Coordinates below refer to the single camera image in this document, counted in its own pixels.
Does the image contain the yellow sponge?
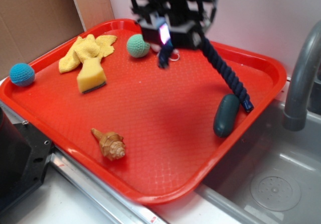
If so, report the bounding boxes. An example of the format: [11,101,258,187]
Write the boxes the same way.
[77,57,107,93]

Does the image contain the green crochet ball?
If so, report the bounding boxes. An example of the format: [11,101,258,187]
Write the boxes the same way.
[126,34,150,58]

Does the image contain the tan seashell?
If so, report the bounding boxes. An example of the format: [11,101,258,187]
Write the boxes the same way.
[91,128,126,161]

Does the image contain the dark green oval case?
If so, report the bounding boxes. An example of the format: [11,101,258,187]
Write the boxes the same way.
[213,94,240,138]

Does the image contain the yellow cloth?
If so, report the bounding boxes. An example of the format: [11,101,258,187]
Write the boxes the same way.
[58,34,117,73]

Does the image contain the dark blue braided rope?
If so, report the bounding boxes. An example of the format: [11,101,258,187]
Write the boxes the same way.
[157,36,255,113]

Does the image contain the grey sink basin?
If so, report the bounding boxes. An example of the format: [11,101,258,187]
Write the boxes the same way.
[197,101,320,223]

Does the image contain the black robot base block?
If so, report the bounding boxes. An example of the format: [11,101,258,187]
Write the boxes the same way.
[1,110,53,215]

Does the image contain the red plastic tray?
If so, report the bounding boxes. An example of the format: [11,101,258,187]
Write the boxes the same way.
[1,19,286,205]

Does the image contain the grey faucet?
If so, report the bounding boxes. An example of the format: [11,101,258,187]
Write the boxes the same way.
[282,22,320,131]

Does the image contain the pink plush bunny toy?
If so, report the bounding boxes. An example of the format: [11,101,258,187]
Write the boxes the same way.
[150,43,180,61]

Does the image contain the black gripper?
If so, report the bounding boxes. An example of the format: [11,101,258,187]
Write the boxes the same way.
[131,0,217,50]

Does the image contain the brown cardboard panel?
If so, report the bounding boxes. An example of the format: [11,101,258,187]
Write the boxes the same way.
[1,0,114,79]

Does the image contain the blue crochet ball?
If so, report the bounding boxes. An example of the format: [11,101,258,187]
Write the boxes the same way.
[9,63,35,87]

